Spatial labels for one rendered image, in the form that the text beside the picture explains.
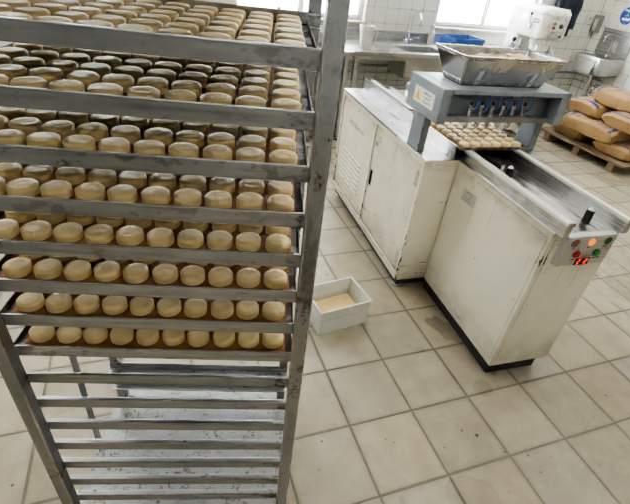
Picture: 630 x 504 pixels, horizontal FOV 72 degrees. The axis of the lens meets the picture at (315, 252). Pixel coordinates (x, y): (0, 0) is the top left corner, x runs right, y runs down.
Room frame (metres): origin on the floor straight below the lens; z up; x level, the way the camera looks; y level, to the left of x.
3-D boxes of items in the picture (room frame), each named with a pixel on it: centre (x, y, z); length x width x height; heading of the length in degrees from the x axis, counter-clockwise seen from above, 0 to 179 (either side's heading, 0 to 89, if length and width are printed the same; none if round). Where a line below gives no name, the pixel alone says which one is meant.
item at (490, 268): (1.84, -0.94, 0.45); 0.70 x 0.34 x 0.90; 19
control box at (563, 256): (1.50, -1.06, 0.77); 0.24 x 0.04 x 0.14; 109
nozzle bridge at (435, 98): (2.32, -0.77, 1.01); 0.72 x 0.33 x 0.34; 109
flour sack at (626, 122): (4.89, -3.29, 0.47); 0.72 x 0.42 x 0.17; 118
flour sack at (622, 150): (4.88, -3.33, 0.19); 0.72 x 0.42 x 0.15; 117
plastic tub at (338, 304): (1.77, -0.14, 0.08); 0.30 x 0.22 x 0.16; 120
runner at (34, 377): (0.65, 0.32, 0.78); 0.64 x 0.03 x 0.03; 97
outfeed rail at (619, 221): (2.48, -0.87, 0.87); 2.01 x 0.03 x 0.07; 19
